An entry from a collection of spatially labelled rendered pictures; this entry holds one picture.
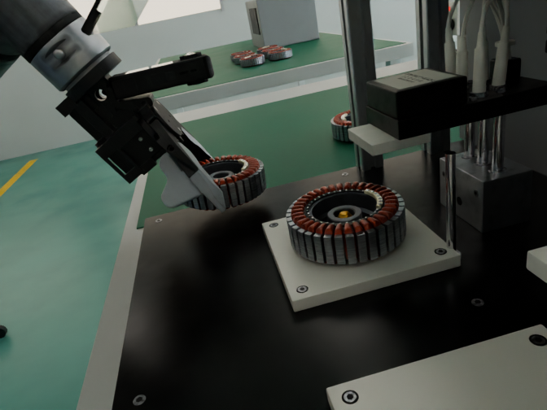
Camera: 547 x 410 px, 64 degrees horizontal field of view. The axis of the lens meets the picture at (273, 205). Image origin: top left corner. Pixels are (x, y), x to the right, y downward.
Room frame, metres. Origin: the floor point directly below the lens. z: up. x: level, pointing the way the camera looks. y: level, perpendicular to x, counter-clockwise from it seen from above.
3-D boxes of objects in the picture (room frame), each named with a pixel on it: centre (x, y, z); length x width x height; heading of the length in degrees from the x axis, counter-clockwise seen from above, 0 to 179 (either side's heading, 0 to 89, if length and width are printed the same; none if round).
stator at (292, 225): (0.37, -0.07, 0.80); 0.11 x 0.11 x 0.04
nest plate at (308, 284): (0.37, -0.07, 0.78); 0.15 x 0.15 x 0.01; 6
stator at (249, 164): (0.53, 0.06, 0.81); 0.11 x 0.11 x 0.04
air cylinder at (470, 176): (0.39, -0.21, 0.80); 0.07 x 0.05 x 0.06; 6
